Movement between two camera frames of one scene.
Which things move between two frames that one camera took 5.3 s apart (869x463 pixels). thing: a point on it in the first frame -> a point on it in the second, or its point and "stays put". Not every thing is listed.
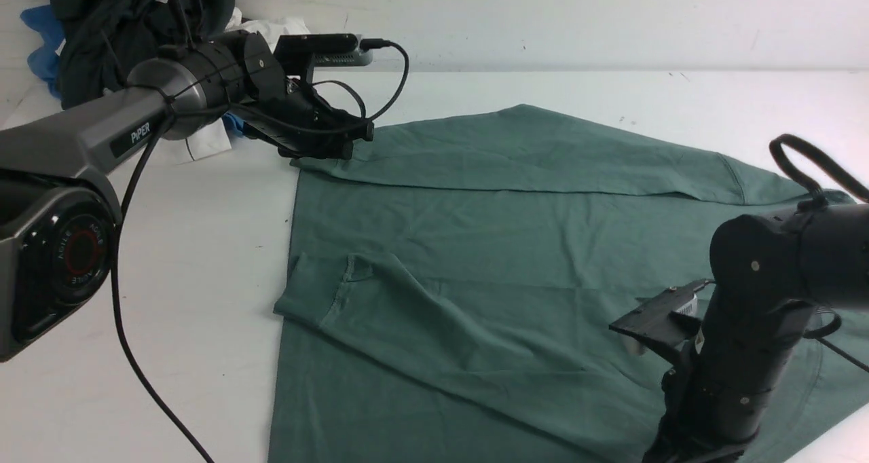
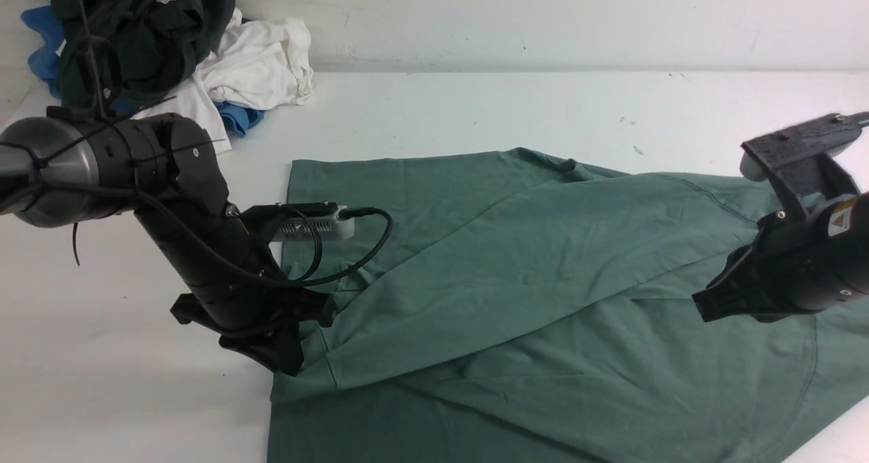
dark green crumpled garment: [107, 25] stays put
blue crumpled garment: [44, 61] stays put
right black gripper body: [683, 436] -> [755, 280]
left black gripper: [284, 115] -> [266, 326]
